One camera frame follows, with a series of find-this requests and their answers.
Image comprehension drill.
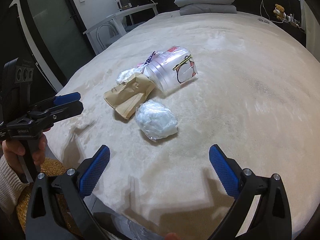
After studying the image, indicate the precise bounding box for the brown paper bag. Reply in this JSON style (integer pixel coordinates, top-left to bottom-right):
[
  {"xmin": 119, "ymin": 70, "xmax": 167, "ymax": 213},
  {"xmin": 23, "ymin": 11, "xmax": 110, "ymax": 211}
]
[{"xmin": 104, "ymin": 74, "xmax": 156, "ymax": 120}]

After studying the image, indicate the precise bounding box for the clear plastic cup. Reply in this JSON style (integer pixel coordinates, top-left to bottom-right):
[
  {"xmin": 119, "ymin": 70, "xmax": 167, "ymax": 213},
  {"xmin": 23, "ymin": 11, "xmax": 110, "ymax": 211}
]
[{"xmin": 145, "ymin": 46, "xmax": 197, "ymax": 92}]

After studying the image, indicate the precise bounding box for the white blue paper package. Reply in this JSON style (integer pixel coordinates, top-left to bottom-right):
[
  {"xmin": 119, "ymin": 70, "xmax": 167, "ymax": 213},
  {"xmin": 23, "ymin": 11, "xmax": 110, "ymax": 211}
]
[{"xmin": 136, "ymin": 50, "xmax": 163, "ymax": 73}]

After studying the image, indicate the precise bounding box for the bare left hand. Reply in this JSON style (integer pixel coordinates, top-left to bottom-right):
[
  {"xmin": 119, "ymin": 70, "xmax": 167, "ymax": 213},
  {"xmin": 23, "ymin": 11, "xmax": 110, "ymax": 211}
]
[{"xmin": 2, "ymin": 133, "xmax": 47, "ymax": 176}]

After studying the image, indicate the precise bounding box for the white chair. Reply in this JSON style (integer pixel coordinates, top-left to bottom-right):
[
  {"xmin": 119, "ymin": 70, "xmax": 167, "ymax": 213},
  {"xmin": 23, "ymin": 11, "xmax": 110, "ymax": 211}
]
[{"xmin": 83, "ymin": 3, "xmax": 158, "ymax": 55}]

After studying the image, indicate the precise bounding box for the dark glass door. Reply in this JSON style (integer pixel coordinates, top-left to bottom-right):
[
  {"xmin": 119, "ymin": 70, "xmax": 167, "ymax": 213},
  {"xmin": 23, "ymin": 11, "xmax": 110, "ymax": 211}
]
[{"xmin": 1, "ymin": 0, "xmax": 95, "ymax": 98}]

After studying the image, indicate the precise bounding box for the beige plush bed blanket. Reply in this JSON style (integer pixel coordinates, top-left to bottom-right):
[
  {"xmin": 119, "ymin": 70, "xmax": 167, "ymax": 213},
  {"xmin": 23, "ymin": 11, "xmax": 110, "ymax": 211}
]
[{"xmin": 47, "ymin": 11, "xmax": 319, "ymax": 239}]

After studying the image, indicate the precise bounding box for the grey folded duvet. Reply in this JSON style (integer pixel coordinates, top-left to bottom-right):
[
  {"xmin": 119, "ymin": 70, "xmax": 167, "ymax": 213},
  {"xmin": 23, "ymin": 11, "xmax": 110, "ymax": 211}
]
[{"xmin": 174, "ymin": 0, "xmax": 237, "ymax": 16}]

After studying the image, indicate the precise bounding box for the black nightstand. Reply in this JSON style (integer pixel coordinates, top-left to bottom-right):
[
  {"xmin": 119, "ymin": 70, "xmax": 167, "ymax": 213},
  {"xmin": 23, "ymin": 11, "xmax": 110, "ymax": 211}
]
[{"xmin": 271, "ymin": 20, "xmax": 306, "ymax": 47}]

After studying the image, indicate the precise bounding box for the brown teddy bear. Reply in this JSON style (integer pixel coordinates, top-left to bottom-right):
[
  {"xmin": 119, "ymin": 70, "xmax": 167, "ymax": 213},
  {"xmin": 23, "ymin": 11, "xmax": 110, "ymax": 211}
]
[{"xmin": 273, "ymin": 4, "xmax": 286, "ymax": 20}]

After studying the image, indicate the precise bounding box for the white charger cable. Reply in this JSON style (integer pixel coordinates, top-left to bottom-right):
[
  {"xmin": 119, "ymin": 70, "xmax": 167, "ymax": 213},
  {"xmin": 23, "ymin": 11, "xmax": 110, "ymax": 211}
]
[{"xmin": 260, "ymin": 0, "xmax": 284, "ymax": 23}]

